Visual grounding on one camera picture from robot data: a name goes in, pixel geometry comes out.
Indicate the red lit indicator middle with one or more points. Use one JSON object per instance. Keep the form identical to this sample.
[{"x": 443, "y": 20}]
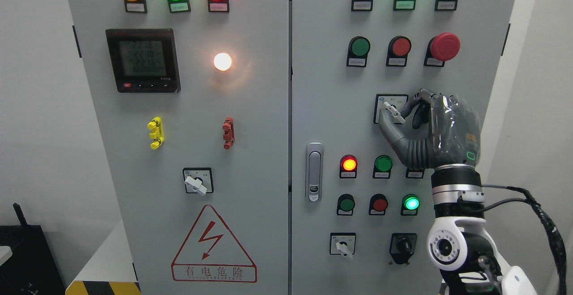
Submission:
[{"x": 348, "y": 167}]

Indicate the gray electrical cabinet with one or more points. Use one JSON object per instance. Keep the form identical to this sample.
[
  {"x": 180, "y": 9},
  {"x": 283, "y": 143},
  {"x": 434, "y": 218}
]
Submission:
[{"x": 288, "y": 86}]

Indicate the yellow terminal clip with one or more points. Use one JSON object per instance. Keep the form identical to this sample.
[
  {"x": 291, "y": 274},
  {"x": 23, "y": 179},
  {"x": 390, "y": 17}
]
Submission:
[{"x": 155, "y": 126}]

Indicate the green indicator middle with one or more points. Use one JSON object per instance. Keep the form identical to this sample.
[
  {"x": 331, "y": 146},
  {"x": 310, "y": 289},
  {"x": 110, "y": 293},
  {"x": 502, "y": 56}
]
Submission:
[{"x": 382, "y": 168}]

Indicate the red push button lower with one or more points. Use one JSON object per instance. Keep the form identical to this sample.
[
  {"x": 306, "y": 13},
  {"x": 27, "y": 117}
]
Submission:
[{"x": 378, "y": 205}]

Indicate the red push button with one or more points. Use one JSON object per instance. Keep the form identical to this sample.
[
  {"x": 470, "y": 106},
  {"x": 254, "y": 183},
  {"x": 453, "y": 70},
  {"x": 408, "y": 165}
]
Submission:
[
  {"x": 398, "y": 49},
  {"x": 378, "y": 205}
]

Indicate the green push button lower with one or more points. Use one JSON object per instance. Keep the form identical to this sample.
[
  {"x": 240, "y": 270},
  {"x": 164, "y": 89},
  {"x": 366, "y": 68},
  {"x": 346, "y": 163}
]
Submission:
[{"x": 345, "y": 205}]

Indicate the red terminal clip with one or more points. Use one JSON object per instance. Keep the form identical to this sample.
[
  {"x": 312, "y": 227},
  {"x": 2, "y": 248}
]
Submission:
[{"x": 228, "y": 133}]

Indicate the silver door handle lock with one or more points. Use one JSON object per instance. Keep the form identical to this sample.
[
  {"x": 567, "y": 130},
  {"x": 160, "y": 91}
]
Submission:
[{"x": 314, "y": 171}]

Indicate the green lit button lower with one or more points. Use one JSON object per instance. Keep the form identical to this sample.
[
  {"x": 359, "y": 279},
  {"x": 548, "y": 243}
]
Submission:
[{"x": 410, "y": 205}]

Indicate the gray robotic hand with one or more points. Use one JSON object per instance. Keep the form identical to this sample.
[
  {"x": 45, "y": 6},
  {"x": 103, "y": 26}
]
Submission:
[{"x": 453, "y": 131}]

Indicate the green push button upper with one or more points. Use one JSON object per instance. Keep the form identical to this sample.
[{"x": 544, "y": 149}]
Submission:
[{"x": 357, "y": 53}]

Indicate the black digital power meter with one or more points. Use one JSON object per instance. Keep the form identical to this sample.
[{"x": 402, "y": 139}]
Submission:
[{"x": 144, "y": 60}]

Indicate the black key selector switch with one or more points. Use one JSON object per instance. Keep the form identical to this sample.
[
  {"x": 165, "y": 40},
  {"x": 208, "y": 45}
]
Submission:
[{"x": 402, "y": 247}]

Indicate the red high voltage warning sticker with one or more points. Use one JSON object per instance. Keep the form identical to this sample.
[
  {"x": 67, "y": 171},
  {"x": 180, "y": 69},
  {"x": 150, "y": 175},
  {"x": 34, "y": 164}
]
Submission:
[{"x": 211, "y": 253}]

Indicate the green push button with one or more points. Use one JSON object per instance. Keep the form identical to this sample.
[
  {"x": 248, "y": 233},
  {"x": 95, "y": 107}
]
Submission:
[
  {"x": 345, "y": 205},
  {"x": 357, "y": 53}
]

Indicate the left door rotary switch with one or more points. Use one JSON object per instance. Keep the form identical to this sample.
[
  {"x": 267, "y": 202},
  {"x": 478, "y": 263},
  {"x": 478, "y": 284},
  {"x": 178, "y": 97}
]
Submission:
[{"x": 198, "y": 180}]

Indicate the red push button upper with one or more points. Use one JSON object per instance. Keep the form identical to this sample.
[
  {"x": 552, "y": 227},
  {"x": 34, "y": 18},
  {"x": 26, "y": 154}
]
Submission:
[{"x": 398, "y": 49}]

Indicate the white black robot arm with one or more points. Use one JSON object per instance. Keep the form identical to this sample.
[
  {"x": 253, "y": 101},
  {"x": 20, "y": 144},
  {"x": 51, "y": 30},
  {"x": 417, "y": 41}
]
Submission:
[{"x": 458, "y": 243}]

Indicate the black box with antenna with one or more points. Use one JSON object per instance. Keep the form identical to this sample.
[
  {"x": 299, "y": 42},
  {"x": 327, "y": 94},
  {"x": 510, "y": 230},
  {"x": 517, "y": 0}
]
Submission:
[{"x": 31, "y": 268}]

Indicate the red emergency stop button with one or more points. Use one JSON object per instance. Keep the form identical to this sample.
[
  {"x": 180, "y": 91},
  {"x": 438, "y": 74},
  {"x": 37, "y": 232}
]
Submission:
[{"x": 442, "y": 48}]

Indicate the gray rotary switch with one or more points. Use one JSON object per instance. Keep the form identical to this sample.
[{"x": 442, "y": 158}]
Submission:
[
  {"x": 342, "y": 244},
  {"x": 393, "y": 103}
]

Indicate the white lit indicator lamp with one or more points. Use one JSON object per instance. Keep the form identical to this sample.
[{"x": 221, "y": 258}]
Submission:
[{"x": 222, "y": 61}]

